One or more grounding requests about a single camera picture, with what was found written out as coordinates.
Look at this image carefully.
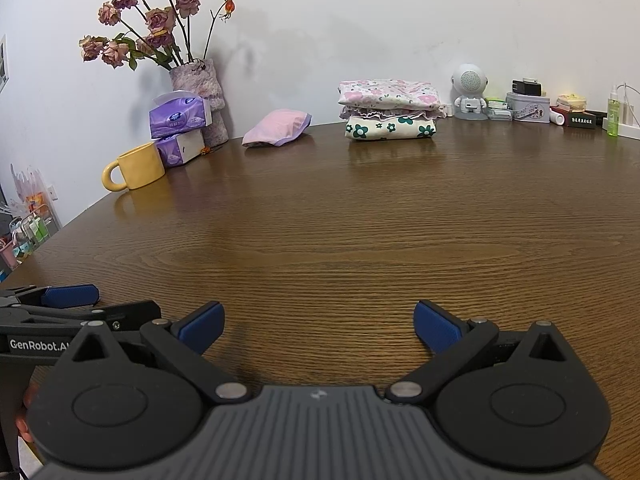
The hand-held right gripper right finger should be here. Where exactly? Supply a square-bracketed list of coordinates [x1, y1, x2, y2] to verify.
[389, 301, 572, 406]

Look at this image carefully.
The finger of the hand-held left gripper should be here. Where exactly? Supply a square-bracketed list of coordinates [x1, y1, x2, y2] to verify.
[20, 300, 162, 332]
[0, 284, 100, 309]

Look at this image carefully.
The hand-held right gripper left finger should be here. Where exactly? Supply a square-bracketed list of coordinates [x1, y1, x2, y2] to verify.
[69, 301, 251, 406]

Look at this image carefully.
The plain pink cloth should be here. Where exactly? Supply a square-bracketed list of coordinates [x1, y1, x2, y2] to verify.
[242, 108, 313, 148]

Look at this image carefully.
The pink floral dress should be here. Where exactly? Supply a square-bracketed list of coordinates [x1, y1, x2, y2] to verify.
[337, 79, 448, 122]

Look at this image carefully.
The person's left hand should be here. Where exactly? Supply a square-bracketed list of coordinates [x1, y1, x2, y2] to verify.
[14, 384, 37, 443]

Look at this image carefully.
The yellow mug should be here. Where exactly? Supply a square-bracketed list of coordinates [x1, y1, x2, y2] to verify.
[102, 142, 166, 192]

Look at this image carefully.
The purple white tissue pack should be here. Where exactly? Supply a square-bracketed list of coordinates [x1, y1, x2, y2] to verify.
[154, 127, 206, 169]

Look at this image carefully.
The cream green-flowered folded cloth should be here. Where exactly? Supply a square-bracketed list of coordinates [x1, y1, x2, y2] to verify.
[344, 115, 437, 142]

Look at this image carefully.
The purple soft tissue pack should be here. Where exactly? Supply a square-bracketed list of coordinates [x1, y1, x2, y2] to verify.
[149, 91, 213, 139]

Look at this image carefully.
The grey printed tin box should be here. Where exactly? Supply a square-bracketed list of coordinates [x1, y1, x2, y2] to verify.
[506, 91, 551, 123]

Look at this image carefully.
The fuzzy purple vase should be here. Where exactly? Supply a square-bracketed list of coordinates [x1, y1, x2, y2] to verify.
[169, 58, 230, 147]

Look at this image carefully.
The white robot speaker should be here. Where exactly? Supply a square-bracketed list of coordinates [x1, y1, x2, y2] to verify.
[450, 63, 489, 121]

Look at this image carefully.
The dark red box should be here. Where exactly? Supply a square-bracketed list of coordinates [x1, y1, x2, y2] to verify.
[550, 107, 598, 131]

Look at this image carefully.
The green spray bottle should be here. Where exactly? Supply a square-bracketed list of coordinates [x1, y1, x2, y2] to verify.
[606, 85, 621, 138]

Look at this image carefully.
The white power strip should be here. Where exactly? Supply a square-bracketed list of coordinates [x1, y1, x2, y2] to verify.
[602, 117, 640, 140]

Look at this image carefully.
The dried rose bouquet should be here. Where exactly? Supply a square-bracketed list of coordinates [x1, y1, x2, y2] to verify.
[79, 0, 236, 71]

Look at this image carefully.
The white cable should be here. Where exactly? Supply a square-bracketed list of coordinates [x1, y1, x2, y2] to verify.
[617, 82, 640, 128]

